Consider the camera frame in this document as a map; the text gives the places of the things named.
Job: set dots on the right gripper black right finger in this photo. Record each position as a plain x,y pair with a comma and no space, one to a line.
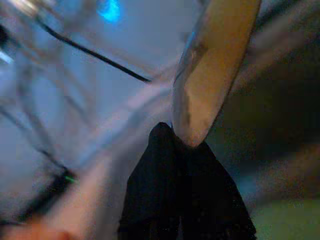
215,200

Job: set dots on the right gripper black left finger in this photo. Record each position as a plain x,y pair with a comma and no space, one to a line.
155,190

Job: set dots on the orange plastic bowl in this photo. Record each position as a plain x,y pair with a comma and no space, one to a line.
217,62

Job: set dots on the green plate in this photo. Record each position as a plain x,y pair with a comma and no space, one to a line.
287,221

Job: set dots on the black power adapter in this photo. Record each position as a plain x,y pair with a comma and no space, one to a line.
55,190

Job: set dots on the stainless steel sink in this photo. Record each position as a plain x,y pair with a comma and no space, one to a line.
275,112

